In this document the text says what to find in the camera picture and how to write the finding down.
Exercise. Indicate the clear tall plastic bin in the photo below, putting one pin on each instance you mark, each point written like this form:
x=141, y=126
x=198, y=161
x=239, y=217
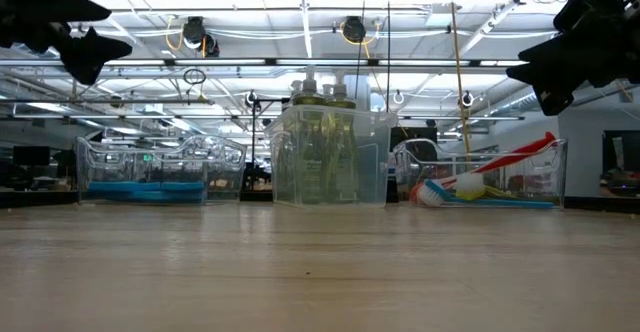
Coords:
x=375, y=167

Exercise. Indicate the clear low plastic bin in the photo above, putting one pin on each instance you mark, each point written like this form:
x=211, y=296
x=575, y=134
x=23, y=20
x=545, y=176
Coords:
x=540, y=182
x=225, y=172

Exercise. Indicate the black wall monitor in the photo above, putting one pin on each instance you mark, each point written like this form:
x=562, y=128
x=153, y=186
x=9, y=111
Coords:
x=631, y=147

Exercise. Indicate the blue dish brush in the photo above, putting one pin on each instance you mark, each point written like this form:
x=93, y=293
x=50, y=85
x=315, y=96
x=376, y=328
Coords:
x=500, y=203

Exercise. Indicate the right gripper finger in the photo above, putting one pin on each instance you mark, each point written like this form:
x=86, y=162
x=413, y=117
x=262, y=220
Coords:
x=555, y=99
x=555, y=64

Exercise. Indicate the red dish brush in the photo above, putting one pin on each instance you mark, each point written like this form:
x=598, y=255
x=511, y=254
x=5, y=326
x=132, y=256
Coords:
x=520, y=154

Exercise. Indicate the black rectangular screen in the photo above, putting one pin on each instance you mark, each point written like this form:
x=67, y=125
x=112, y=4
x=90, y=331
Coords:
x=420, y=134

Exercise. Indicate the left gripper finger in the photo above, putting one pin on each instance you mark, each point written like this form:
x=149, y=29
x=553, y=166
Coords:
x=95, y=54
x=90, y=12

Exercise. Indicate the lime green dish brush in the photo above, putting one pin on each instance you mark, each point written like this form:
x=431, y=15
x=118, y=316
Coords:
x=470, y=186

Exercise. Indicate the small dark monitor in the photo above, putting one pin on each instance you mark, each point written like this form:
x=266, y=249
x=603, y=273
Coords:
x=31, y=155

